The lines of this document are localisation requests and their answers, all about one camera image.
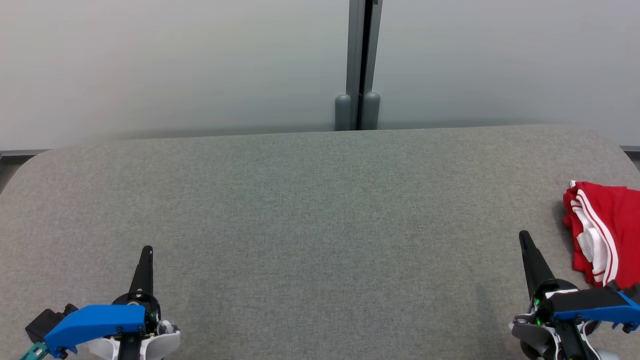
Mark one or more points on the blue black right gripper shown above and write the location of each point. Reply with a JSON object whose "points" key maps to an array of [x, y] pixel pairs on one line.
{"points": [[595, 312]]}

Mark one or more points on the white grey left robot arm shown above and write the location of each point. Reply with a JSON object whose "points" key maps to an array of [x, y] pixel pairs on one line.
{"points": [[162, 345]]}

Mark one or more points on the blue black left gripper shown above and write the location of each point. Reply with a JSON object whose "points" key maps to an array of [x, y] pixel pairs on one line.
{"points": [[97, 322]]}

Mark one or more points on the grey rounded post foot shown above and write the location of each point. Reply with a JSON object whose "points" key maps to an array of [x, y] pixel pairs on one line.
{"points": [[343, 112], [371, 111]]}

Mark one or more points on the grey partition post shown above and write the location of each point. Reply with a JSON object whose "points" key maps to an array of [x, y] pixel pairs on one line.
{"points": [[354, 45]]}

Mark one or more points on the red Bulls basketball jersey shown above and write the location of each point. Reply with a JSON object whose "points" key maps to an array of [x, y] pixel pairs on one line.
{"points": [[617, 220]]}

